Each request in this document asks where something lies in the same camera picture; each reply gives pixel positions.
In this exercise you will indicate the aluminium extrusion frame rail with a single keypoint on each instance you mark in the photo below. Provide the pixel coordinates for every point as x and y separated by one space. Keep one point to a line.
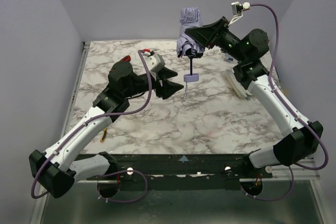
282 173

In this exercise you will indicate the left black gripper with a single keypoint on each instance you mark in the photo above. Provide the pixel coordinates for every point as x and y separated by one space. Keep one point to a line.
158 84

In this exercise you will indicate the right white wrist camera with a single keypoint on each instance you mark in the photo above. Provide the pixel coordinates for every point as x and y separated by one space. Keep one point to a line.
238 9

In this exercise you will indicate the red black utility knife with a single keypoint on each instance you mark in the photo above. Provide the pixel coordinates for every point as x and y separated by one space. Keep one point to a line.
126 59

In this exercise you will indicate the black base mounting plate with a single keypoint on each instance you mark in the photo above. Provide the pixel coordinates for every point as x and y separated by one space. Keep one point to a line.
180 171

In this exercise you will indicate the yellow handled pliers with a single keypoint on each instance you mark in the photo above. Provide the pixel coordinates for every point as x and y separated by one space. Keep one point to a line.
104 135

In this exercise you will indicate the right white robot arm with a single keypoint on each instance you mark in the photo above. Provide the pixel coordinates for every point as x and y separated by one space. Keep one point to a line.
300 135

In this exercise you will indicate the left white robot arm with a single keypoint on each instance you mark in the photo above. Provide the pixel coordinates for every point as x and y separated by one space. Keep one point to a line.
125 94

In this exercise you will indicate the beige umbrella sleeve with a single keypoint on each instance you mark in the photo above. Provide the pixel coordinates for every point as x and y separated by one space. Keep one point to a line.
238 88

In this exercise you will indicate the clear plastic parts box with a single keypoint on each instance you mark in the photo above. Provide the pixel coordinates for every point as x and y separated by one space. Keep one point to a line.
229 58

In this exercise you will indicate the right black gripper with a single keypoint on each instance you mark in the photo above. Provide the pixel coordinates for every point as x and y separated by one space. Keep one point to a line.
220 31

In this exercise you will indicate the lavender umbrella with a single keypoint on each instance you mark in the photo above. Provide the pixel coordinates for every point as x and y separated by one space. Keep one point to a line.
187 45

